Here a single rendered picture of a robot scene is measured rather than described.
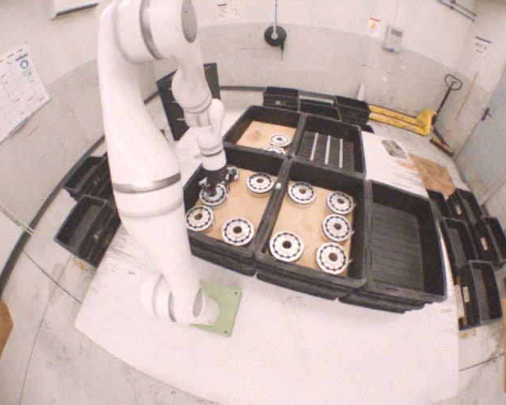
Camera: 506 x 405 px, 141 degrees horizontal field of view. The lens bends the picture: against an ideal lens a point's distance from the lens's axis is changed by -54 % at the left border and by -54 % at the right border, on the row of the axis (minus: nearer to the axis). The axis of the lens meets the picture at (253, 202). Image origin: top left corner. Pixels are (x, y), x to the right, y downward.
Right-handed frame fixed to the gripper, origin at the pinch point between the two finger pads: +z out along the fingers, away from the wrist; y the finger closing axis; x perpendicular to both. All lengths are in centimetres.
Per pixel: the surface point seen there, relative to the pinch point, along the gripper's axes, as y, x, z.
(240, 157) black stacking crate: 13.8, 8.5, -3.9
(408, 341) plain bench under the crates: 25, -87, 15
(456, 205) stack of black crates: 176, -88, 46
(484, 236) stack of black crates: 147, -117, 31
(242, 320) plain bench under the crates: -16.7, -39.6, 15.2
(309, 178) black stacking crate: 30.7, -14.1, -0.9
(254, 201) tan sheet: 8.5, -9.1, 2.3
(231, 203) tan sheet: 1.2, -5.5, 2.3
